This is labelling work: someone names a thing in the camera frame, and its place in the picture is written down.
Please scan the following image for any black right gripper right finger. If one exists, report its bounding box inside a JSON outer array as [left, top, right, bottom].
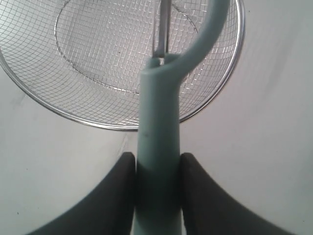
[[180, 152, 299, 235]]

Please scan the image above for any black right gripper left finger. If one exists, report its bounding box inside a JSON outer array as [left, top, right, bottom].
[[32, 152, 136, 235]]

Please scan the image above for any teal handled vegetable peeler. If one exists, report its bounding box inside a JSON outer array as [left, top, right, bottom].
[[134, 0, 230, 235]]

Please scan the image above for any oval steel mesh basket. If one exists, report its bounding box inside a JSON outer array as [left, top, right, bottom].
[[0, 0, 245, 131]]

